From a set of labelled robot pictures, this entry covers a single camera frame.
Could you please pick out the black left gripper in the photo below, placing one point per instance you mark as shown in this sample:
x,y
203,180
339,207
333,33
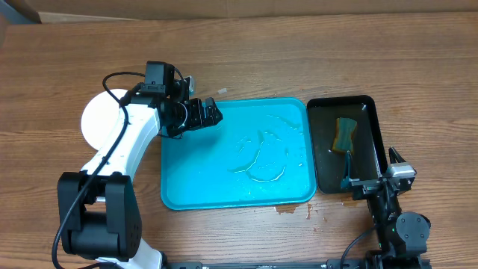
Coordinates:
x,y
212,120

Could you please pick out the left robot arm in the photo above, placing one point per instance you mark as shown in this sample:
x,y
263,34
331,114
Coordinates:
x,y
99,215

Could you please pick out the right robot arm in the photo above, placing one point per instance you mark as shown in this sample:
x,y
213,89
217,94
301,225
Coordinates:
x,y
402,236

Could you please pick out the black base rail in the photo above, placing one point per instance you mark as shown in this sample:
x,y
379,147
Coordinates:
x,y
329,264

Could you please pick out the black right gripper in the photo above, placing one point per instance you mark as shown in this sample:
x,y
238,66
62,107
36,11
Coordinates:
x,y
372,185

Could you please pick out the white plate with red stain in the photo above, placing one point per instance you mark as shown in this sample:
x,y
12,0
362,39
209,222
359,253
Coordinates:
x,y
100,120

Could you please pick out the small clear tape piece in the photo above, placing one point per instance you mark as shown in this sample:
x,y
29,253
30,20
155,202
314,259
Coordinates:
x,y
222,90

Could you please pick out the blue plastic tray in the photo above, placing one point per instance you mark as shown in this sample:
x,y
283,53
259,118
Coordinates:
x,y
259,154

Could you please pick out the black water tray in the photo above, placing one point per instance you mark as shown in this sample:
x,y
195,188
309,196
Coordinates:
x,y
368,157

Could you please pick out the green yellow sponge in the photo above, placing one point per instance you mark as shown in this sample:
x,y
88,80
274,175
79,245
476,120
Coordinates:
x,y
345,130

